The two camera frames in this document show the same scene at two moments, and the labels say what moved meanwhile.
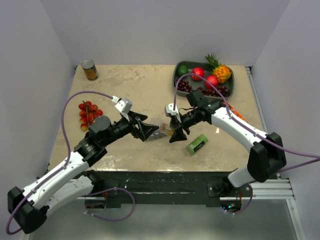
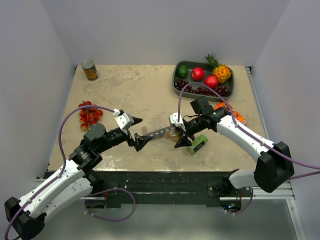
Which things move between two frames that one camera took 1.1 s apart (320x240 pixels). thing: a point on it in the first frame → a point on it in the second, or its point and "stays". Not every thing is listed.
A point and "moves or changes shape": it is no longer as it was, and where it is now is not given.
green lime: (182, 70) stays
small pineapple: (222, 72) stays
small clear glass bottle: (164, 128) moves or changes shape
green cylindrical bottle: (197, 144) stays
